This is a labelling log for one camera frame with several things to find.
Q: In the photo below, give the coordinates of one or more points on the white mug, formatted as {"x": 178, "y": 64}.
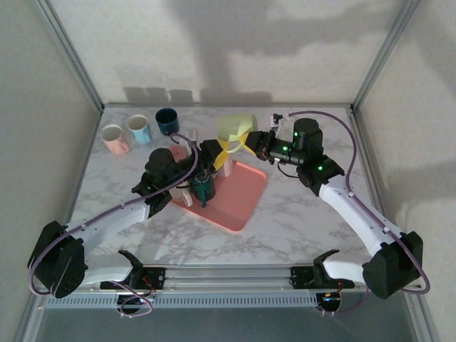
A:
{"x": 226, "y": 171}

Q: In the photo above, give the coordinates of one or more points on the light green mug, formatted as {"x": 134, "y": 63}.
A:
{"x": 235, "y": 128}

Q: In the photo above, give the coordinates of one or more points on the speckled pink mug red inside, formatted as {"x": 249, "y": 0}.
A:
{"x": 177, "y": 152}

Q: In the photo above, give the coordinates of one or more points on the light blue mug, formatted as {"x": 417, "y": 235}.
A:
{"x": 142, "y": 137}

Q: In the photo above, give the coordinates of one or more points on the dark green mug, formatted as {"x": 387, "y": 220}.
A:
{"x": 204, "y": 190}

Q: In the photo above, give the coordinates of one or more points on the pale pink mug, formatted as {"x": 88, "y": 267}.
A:
{"x": 180, "y": 196}

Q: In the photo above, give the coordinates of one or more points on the navy blue mug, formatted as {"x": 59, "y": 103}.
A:
{"x": 167, "y": 124}

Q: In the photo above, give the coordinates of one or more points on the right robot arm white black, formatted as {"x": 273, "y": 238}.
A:
{"x": 356, "y": 213}

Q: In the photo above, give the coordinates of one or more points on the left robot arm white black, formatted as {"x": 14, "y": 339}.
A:
{"x": 107, "y": 224}

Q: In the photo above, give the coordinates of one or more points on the salmon pink plastic tray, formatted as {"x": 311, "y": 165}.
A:
{"x": 242, "y": 192}

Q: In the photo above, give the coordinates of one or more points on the small lit controller board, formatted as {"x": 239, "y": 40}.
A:
{"x": 133, "y": 303}
{"x": 329, "y": 303}

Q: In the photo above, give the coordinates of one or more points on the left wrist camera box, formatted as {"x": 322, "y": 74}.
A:
{"x": 192, "y": 133}

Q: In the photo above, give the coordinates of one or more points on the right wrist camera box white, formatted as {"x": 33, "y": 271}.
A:
{"x": 277, "y": 119}

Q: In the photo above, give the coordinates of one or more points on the aluminium back rail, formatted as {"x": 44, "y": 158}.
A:
{"x": 228, "y": 105}

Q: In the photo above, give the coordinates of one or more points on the aluminium side rail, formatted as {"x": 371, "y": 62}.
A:
{"x": 370, "y": 171}
{"x": 73, "y": 210}

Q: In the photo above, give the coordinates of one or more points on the aluminium frame post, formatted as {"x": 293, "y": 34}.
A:
{"x": 384, "y": 53}
{"x": 71, "y": 53}

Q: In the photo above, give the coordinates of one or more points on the aluminium front rail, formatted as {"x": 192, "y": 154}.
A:
{"x": 228, "y": 278}

